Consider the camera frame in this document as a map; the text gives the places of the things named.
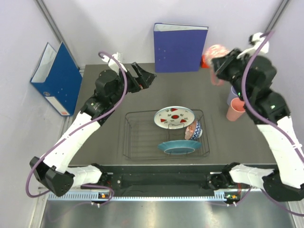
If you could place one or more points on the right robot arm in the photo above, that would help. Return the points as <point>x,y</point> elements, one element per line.
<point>251,77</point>

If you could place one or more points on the lavender plastic cup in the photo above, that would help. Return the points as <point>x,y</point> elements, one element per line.
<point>232,94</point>

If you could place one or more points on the small red box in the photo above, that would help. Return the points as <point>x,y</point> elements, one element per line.
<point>203,62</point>

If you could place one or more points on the teal plate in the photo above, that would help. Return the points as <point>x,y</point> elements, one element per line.
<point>179,147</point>

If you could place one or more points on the blue zigzag patterned bowl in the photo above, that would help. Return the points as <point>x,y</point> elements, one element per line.
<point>193,131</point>

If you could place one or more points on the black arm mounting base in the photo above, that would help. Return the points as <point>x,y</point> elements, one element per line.
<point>207,177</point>

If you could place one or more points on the blue lever arch binder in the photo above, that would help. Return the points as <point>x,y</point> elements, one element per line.
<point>58,79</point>

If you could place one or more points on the watermelon pattern plate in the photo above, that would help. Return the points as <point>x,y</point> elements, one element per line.
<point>174,117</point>

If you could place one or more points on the pink plastic cup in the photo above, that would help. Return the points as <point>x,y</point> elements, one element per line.
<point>235,110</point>

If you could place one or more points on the purple-blue binder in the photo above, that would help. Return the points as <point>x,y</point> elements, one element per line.
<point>178,48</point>

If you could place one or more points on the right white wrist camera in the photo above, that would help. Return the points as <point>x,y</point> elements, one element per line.
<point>255,41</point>

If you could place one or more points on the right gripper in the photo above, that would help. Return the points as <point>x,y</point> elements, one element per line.
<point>221,64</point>

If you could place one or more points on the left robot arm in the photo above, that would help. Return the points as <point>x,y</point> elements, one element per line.
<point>52,169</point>

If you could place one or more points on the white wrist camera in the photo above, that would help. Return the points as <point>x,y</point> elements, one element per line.
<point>113,65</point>
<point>255,41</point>

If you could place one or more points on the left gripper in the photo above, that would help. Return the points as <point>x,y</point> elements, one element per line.
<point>149,77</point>

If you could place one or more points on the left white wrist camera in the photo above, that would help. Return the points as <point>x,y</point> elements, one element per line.
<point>113,65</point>

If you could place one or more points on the black wire dish rack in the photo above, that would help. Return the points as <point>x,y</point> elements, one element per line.
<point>142,136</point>

